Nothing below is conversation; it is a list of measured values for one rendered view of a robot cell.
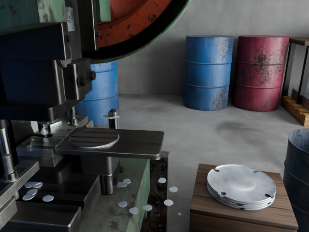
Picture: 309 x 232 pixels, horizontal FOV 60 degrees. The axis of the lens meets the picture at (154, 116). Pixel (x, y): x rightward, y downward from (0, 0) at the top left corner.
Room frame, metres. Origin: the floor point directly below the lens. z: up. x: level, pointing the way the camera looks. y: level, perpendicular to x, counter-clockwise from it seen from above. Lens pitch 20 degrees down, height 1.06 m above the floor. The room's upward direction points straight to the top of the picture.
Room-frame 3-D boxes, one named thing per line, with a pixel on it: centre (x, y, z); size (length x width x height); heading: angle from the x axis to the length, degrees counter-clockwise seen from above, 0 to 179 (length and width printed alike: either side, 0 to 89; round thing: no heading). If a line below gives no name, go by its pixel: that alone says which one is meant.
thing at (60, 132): (0.64, 0.27, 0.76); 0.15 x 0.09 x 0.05; 173
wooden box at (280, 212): (1.02, -0.38, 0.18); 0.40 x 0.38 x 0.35; 76
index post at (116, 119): (0.80, 0.13, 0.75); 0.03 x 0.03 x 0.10; 83
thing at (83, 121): (0.81, 0.26, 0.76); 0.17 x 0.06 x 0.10; 173
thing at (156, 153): (0.62, 0.10, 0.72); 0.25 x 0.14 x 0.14; 83
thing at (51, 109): (0.64, 0.28, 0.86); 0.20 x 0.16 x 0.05; 173
